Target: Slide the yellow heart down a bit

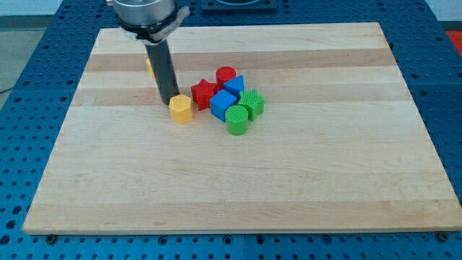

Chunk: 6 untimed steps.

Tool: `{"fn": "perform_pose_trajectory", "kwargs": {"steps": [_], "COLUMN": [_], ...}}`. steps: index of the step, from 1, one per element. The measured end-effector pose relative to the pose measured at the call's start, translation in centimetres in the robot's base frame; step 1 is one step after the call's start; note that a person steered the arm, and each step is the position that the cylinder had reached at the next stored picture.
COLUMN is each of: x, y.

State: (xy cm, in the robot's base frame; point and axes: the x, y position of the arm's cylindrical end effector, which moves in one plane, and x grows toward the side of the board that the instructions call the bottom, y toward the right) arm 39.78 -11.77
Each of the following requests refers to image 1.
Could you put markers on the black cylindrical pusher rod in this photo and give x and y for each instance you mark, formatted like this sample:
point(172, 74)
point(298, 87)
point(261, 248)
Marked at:
point(164, 73)

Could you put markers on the yellow heart block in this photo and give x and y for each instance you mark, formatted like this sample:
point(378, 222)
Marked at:
point(149, 68)

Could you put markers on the red star block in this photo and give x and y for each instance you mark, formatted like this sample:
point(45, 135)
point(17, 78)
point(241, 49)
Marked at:
point(202, 93)

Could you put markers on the yellow hexagon block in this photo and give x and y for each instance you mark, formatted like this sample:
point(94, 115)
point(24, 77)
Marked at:
point(181, 109)

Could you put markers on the black mounting plate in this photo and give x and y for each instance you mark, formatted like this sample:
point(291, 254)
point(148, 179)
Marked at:
point(238, 5)

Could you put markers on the red cylinder block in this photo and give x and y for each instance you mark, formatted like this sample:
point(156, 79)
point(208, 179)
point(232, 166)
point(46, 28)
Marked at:
point(224, 74)

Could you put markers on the blue cube block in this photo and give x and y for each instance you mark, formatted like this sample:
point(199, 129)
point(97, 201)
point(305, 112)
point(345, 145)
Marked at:
point(220, 102)

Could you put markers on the blue triangle block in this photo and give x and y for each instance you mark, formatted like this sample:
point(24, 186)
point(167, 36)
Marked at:
point(235, 86)

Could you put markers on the green cylinder block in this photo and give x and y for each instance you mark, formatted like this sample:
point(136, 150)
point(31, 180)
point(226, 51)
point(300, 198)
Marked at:
point(236, 117)

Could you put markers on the green star block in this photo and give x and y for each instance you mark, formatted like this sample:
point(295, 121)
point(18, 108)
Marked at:
point(253, 102)

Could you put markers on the light wooden board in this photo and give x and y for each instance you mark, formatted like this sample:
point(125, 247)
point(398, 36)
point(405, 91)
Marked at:
point(339, 148)

